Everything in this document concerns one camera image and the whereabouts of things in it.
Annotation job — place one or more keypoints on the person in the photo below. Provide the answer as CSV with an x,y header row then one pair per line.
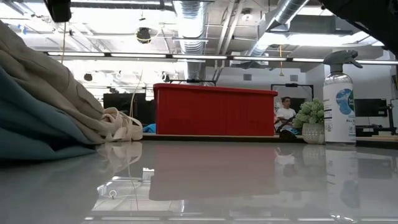
x,y
285,115

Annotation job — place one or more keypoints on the black dome camera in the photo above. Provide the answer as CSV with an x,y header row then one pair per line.
x,y
143,35

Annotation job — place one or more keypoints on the red plastic laundry bin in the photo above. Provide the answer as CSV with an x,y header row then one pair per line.
x,y
214,109

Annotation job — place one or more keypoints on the black round speaker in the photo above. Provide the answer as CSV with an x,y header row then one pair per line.
x,y
88,77

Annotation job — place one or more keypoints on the silver ventilation duct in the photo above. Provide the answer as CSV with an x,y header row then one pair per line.
x,y
189,25
289,9

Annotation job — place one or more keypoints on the long LED light bar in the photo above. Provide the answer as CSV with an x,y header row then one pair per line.
x,y
140,55

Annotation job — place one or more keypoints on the black box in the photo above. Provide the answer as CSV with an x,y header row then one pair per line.
x,y
121,102

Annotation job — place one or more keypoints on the white spray bottle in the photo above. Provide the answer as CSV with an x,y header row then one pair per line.
x,y
337,118

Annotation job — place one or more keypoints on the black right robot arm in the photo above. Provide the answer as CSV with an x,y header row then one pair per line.
x,y
373,18

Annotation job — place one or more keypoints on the teal grey garment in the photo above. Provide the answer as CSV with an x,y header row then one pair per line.
x,y
31,130

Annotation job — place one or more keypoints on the khaki garment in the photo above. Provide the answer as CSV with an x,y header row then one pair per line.
x,y
46,81

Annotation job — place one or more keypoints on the blue fabric item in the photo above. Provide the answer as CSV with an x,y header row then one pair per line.
x,y
150,128

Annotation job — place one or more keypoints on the black background monitor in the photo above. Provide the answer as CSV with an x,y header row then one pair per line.
x,y
370,108

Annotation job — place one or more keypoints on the small potted green plant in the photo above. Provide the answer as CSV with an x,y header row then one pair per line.
x,y
311,113

